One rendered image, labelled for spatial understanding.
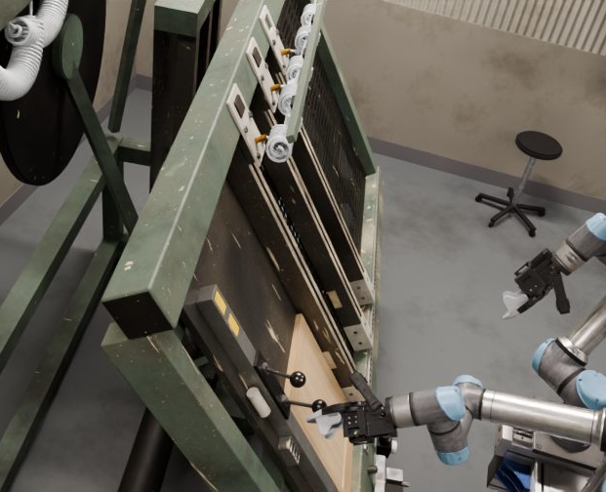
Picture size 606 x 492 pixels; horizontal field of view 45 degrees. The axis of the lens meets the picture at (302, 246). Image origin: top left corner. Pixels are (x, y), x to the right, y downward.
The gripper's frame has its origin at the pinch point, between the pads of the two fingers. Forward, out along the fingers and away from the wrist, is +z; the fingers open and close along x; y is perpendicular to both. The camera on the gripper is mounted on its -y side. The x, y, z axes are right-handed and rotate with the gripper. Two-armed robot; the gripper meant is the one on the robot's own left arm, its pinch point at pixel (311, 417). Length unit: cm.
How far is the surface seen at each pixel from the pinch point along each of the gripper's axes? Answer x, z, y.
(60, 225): 44, 125, -117
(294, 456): 14.2, 10.5, 4.1
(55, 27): -65, 38, -83
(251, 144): -30, 2, -60
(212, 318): -29.5, 11.4, -14.9
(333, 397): 49, 11, -23
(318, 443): 34.4, 11.2, -4.9
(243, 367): -14.1, 11.2, -9.3
